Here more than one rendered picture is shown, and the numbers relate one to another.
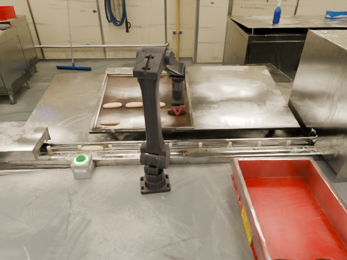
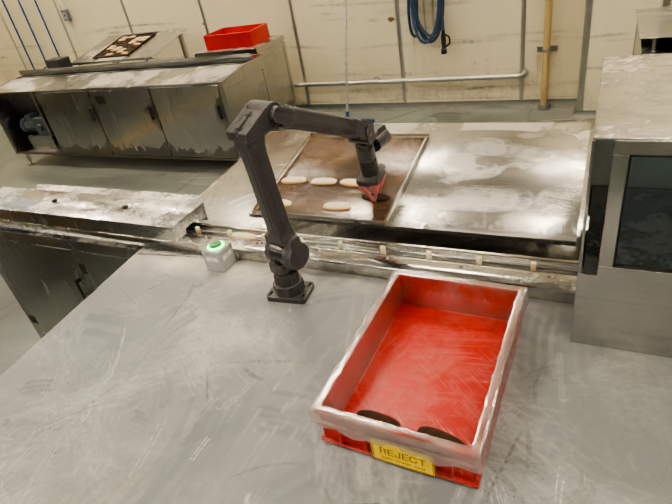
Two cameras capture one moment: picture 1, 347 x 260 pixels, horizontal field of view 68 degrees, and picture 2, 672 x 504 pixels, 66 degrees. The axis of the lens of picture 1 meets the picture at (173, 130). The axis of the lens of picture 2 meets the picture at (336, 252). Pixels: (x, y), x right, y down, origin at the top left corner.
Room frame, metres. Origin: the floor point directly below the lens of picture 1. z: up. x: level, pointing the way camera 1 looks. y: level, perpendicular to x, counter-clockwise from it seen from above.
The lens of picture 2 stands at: (-0.19, -0.70, 1.69)
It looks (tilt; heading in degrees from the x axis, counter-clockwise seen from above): 32 degrees down; 33
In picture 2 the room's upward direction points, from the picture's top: 11 degrees counter-clockwise
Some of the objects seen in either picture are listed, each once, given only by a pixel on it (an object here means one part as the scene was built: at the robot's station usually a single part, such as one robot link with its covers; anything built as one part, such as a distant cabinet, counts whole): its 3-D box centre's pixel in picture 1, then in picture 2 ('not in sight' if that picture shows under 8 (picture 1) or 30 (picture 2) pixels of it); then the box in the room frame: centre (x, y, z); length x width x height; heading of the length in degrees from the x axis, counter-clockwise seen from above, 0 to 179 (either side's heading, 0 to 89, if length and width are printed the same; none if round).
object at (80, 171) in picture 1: (83, 169); (221, 259); (0.81, 0.38, 0.84); 0.08 x 0.08 x 0.11; 2
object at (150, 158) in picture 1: (154, 159); (286, 255); (0.76, 0.07, 0.94); 0.09 x 0.05 x 0.10; 167
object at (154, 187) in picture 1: (154, 178); (288, 282); (0.74, 0.07, 0.86); 0.12 x 0.09 x 0.08; 98
